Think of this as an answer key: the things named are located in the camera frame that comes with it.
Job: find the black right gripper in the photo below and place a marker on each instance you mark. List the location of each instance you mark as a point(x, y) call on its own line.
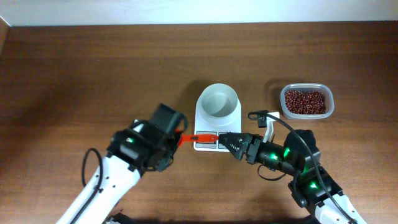
point(252, 149)

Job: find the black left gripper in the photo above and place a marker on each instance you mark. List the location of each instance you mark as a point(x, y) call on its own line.
point(174, 144)

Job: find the orange measuring scoop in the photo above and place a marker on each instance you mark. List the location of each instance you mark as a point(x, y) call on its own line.
point(196, 137)

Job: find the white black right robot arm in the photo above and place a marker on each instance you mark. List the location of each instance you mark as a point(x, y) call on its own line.
point(312, 187)

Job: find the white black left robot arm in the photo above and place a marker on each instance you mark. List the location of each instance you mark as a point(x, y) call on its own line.
point(144, 146)

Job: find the white digital kitchen scale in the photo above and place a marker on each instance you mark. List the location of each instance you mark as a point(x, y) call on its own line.
point(209, 125)

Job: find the white plastic bowl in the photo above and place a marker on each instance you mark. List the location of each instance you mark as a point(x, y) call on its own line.
point(218, 101)

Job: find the red adzuki beans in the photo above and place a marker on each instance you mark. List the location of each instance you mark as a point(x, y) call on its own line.
point(305, 102)

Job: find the clear plastic food container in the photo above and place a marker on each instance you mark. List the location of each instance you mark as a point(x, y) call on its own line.
point(330, 105)

